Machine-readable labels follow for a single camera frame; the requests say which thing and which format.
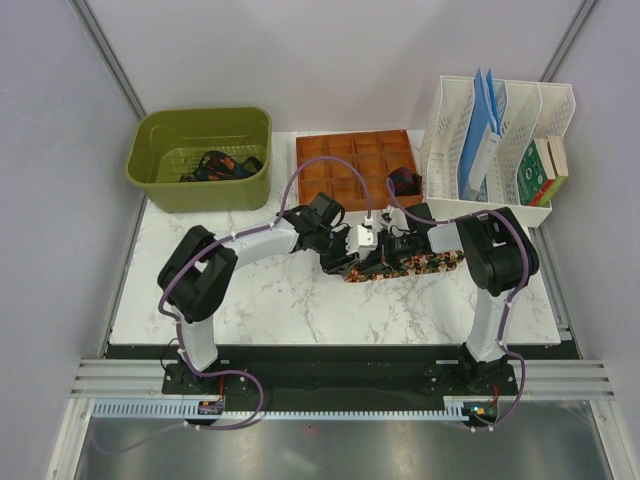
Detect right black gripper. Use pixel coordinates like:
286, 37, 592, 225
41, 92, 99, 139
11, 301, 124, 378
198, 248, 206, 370
358, 229, 417, 276

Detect colourful floral patterned tie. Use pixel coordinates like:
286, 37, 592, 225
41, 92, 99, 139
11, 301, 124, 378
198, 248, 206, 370
344, 250, 465, 283

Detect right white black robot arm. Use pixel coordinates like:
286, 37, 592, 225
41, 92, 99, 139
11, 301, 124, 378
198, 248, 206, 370
374, 207, 539, 394

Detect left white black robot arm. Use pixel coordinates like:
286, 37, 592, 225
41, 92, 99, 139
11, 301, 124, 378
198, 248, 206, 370
157, 193, 371, 393

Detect rolled dark red tie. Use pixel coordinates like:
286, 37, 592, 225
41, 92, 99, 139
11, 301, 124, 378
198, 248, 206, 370
387, 167, 422, 196

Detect orange compartment tray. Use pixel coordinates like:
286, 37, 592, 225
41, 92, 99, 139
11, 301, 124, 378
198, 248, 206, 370
296, 130, 423, 212

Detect white booklet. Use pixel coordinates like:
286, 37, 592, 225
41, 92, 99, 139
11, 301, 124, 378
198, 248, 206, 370
467, 125, 501, 191

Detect green book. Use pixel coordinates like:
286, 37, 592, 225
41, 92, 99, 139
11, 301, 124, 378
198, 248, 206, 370
516, 137, 569, 208

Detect blue folder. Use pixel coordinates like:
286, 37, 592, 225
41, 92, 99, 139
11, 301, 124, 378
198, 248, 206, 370
458, 68, 508, 201

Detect dark blue orange tie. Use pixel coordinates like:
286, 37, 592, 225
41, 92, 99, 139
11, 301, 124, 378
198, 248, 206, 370
179, 150, 264, 183

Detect beige paperback book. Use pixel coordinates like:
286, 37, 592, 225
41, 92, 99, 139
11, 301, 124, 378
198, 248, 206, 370
547, 136, 569, 178

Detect white plastic file organizer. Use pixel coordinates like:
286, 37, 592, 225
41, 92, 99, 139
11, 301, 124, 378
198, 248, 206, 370
419, 76, 576, 228

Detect olive green plastic bin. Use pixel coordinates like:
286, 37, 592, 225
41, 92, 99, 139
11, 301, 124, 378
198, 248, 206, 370
126, 107, 272, 213

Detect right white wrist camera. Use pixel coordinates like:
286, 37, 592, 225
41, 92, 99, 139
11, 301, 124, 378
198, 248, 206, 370
380, 205, 410, 236

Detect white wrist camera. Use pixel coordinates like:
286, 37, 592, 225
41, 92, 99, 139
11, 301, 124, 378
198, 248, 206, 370
380, 205, 410, 236
346, 225, 378, 258

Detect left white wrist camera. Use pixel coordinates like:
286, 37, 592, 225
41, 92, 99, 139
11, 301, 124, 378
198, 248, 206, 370
346, 225, 378, 258

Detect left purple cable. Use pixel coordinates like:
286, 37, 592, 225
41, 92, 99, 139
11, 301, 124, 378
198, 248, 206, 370
92, 155, 376, 455

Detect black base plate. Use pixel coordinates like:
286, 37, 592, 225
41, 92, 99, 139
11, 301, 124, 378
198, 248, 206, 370
162, 345, 518, 410

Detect white slotted cable duct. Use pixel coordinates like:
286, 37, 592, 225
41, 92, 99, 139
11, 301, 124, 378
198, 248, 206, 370
91, 398, 496, 422

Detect aluminium frame rail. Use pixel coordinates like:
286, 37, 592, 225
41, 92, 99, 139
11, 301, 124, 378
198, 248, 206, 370
47, 347, 638, 479

